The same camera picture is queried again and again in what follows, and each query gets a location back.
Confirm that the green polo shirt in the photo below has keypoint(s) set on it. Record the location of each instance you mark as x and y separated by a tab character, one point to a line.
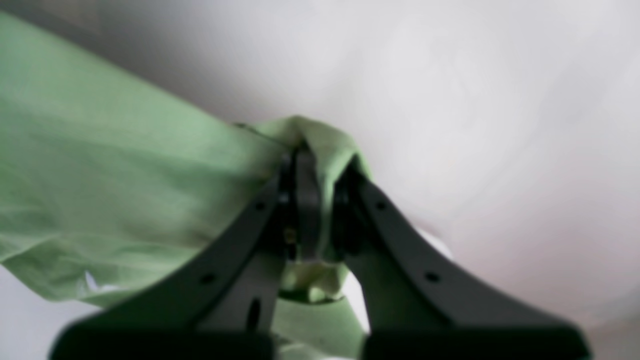
108	183

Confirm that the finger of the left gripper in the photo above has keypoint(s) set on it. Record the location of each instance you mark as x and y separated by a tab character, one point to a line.
218	306
420	305

